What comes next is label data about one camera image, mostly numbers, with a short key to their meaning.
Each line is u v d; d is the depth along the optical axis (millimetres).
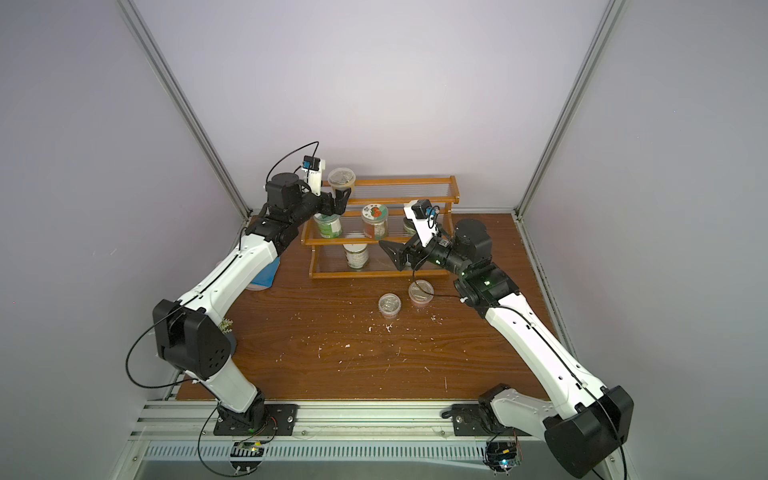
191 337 440
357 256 961
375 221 872
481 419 646
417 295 896
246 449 720
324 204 719
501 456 682
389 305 875
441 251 567
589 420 364
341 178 826
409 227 946
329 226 885
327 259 1213
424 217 544
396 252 581
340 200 725
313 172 682
